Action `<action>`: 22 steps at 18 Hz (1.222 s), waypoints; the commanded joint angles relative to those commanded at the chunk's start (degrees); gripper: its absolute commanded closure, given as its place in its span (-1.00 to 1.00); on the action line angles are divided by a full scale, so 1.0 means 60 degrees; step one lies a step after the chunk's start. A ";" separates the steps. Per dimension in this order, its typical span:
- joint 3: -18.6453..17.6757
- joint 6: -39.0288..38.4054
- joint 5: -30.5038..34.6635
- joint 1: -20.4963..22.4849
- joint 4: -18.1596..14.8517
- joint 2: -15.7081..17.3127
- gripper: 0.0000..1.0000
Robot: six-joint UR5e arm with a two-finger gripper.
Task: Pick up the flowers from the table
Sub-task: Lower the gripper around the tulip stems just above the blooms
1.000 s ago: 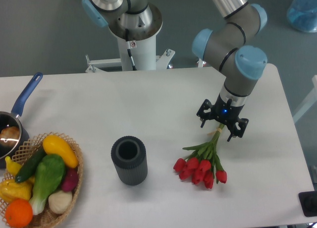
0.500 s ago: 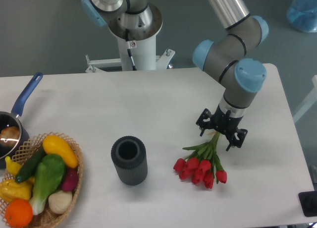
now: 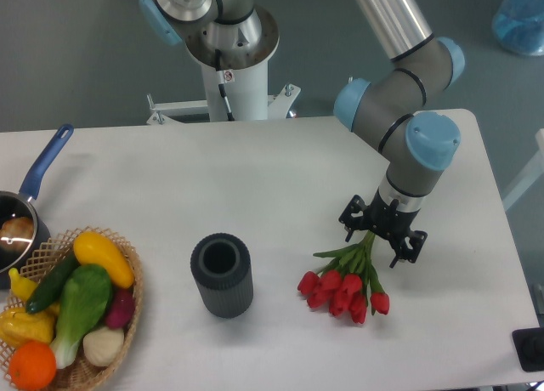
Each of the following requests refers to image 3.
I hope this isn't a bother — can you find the dark grey ribbed vase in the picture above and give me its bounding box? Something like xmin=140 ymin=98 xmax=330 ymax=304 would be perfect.
xmin=190 ymin=233 xmax=253 ymax=319

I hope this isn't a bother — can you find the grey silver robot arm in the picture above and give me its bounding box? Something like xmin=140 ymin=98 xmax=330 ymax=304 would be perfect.
xmin=139 ymin=0 xmax=465 ymax=263

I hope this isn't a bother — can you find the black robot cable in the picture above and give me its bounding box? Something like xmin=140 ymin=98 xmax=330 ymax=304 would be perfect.
xmin=213 ymin=48 xmax=235 ymax=122

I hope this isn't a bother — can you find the yellow bumpy gourd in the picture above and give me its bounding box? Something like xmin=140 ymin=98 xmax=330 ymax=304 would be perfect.
xmin=1 ymin=307 xmax=55 ymax=349

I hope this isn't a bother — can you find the orange fruit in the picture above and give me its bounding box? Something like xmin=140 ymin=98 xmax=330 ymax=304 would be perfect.
xmin=8 ymin=341 xmax=57 ymax=390

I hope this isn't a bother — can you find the white frame at right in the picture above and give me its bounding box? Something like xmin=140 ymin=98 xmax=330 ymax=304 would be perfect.
xmin=501 ymin=128 xmax=543 ymax=212

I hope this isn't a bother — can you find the green bok choy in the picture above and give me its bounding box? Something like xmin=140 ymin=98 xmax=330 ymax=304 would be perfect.
xmin=50 ymin=264 xmax=112 ymax=370

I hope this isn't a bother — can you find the brown bread roll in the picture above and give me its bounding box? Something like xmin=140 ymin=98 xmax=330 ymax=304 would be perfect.
xmin=1 ymin=217 xmax=34 ymax=254

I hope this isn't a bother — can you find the yellow squash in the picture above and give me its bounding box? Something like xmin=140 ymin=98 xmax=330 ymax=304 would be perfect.
xmin=73 ymin=231 xmax=135 ymax=289

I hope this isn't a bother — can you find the dark green cucumber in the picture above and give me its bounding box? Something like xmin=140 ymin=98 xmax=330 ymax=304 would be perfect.
xmin=25 ymin=252 xmax=80 ymax=315

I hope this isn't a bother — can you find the black device at edge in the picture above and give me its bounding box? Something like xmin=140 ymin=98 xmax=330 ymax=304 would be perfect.
xmin=512 ymin=327 xmax=544 ymax=372

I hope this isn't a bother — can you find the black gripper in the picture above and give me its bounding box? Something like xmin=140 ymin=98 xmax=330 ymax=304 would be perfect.
xmin=338 ymin=180 xmax=428 ymax=268

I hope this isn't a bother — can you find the blue handled saucepan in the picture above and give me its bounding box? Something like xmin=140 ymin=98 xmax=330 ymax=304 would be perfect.
xmin=1 ymin=124 xmax=74 ymax=290

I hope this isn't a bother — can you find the red tulip bouquet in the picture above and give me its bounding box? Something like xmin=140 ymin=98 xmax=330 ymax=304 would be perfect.
xmin=297 ymin=232 xmax=390 ymax=325

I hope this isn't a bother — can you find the blue plastic bag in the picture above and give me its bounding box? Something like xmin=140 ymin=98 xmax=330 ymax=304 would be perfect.
xmin=492 ymin=0 xmax=543 ymax=56

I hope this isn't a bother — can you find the white garlic bulb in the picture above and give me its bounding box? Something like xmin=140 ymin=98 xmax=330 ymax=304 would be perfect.
xmin=82 ymin=326 xmax=125 ymax=367

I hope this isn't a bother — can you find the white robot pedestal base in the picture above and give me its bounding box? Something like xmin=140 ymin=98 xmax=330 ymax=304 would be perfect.
xmin=146 ymin=56 xmax=302 ymax=125

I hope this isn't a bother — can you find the small yellow banana pepper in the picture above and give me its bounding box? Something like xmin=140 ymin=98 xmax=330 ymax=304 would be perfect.
xmin=8 ymin=268 xmax=38 ymax=303

